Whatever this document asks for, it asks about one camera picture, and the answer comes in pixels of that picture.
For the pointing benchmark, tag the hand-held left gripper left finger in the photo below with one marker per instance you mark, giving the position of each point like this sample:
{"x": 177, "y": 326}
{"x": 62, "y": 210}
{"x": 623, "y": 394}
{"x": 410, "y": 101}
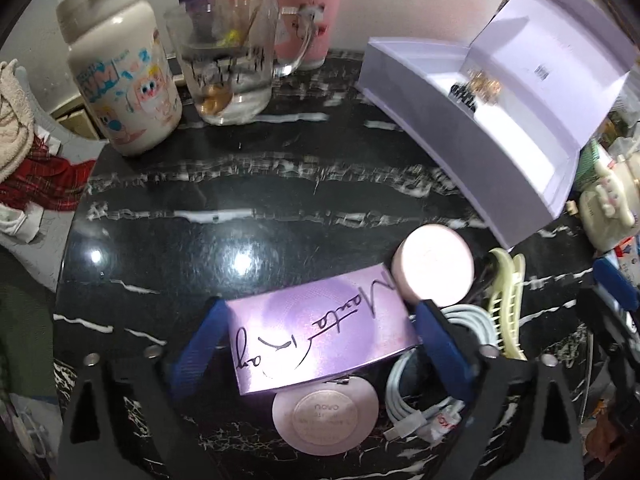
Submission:
{"x": 200, "y": 355}

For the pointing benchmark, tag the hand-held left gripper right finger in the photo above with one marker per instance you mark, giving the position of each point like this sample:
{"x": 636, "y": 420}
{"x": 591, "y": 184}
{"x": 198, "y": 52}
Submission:
{"x": 440, "y": 345}

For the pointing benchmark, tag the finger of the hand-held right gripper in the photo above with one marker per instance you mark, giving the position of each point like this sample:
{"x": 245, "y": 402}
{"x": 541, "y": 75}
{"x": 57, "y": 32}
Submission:
{"x": 617, "y": 280}

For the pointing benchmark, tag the yellow hair claw clip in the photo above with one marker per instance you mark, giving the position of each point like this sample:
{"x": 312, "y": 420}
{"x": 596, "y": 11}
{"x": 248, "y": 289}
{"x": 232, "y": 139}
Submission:
{"x": 505, "y": 300}

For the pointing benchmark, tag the pink round compact case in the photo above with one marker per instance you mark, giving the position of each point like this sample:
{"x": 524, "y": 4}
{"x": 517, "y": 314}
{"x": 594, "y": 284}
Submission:
{"x": 325, "y": 415}
{"x": 435, "y": 265}

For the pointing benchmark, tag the small purple box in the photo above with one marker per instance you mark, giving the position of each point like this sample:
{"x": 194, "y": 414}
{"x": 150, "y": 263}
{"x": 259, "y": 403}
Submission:
{"x": 320, "y": 330}

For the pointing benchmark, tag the lavender gift box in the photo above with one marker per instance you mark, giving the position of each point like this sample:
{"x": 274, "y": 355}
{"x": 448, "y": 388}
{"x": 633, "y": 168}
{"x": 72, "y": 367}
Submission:
{"x": 450, "y": 110}

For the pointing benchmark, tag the gold flower hair clip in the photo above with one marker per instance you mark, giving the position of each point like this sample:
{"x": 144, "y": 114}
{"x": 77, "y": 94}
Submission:
{"x": 485, "y": 85}

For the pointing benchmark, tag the cream character kettle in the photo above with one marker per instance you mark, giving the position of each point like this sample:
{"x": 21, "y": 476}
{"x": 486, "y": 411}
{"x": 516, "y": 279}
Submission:
{"x": 610, "y": 200}

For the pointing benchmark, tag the red plaid cloth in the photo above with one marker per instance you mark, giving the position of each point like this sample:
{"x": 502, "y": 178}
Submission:
{"x": 45, "y": 180}

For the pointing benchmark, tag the glass mug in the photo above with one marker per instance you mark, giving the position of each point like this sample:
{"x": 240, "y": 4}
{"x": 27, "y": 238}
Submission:
{"x": 225, "y": 80}

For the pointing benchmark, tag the white cartoon print bottle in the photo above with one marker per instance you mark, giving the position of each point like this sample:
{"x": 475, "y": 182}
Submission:
{"x": 120, "y": 60}

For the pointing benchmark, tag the beige towel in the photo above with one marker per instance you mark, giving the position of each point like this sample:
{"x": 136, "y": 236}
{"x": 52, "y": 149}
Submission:
{"x": 15, "y": 110}

